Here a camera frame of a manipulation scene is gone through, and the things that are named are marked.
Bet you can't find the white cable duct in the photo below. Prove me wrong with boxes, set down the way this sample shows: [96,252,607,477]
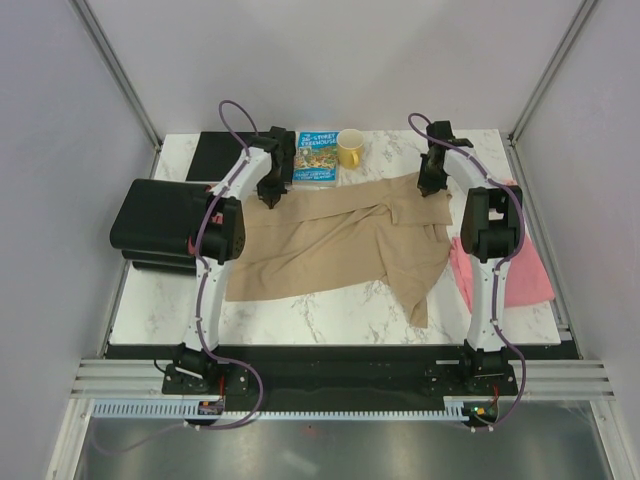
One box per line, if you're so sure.
[91,399,472,422]

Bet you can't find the right aluminium frame post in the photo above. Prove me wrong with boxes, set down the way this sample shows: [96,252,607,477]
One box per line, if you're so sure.
[506,0,600,148]

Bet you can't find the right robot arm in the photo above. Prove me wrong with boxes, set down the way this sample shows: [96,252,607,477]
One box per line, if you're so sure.
[409,114,525,354]

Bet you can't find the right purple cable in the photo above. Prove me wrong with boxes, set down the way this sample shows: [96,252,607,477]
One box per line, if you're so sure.
[407,111,528,434]

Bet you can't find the left aluminium frame post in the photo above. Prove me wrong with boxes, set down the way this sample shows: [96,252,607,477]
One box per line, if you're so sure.
[69,0,163,152]

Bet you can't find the black notebook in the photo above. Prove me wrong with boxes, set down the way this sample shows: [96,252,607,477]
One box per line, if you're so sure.
[186,127,296,185]

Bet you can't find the purple cable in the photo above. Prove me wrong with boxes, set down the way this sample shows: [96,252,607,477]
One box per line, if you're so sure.
[407,111,528,434]
[92,100,264,456]

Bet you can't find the blue treehouse book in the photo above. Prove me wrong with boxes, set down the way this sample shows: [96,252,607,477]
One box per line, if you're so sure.
[292,131,339,187]

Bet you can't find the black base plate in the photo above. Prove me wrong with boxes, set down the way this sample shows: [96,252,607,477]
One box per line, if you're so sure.
[162,346,518,411]

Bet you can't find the aluminium frame post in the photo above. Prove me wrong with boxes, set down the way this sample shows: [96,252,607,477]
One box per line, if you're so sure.
[506,0,600,148]
[69,0,163,152]

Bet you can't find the yellow mug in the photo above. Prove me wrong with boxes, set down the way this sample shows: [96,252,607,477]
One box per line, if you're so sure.
[336,129,364,169]

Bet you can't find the aluminium front rail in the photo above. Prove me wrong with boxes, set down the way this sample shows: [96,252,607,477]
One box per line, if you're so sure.
[71,359,614,401]

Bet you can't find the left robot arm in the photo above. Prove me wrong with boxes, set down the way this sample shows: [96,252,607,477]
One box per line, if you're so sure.
[184,127,295,350]

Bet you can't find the black pink drawer unit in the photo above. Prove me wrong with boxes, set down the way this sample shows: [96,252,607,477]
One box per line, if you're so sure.
[109,179,210,276]

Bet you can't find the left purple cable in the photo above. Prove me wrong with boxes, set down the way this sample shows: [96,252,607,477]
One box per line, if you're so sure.
[92,100,264,456]

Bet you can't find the pink folded t shirt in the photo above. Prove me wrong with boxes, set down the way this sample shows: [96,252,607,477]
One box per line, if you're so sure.
[449,236,555,311]

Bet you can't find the beige t shirt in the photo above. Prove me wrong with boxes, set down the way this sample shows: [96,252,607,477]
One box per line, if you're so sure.
[226,174,453,328]

